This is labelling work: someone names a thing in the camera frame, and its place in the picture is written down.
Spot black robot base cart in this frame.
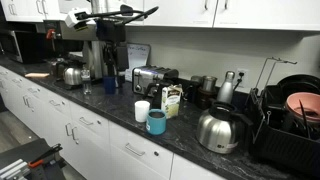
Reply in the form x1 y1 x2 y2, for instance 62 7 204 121
0 138 66 180

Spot green white milk carton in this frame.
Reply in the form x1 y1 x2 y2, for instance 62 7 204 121
161 84 183 119

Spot chrome black toaster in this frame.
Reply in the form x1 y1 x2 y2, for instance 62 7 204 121
132 65 179 94

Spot white mug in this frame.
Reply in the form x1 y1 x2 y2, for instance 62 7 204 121
135 100 150 122

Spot teal mug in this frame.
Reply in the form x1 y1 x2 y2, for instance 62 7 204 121
146 109 166 135

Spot small whiteboard sign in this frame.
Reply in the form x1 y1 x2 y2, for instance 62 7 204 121
125 43 151 82

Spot black coffee grinder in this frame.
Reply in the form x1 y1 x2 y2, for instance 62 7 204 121
195 76 217 110

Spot dark blue cup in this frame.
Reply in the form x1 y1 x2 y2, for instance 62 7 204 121
103 76 116 94

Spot stainless steel water bottle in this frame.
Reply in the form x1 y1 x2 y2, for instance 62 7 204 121
217 71 235 103

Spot large steel thermal carafe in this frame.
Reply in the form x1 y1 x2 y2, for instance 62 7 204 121
196 101 253 154

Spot steel coffee carafe under brewer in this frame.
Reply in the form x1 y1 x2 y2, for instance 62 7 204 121
63 67 82 86

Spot black commercial coffee maker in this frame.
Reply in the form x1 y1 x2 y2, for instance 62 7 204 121
44 20 129 86

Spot black orange clamp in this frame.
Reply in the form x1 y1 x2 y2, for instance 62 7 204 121
28 143 64 168

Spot black microwave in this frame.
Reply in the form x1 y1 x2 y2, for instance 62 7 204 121
0 30 46 64

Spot pink plastic bowl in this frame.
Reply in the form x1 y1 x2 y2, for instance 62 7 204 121
286 92 320 123

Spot robot arm with wrist camera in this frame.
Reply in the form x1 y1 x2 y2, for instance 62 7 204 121
65 4 159 43

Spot white wall outlet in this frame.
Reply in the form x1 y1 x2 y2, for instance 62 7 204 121
236 68 249 88

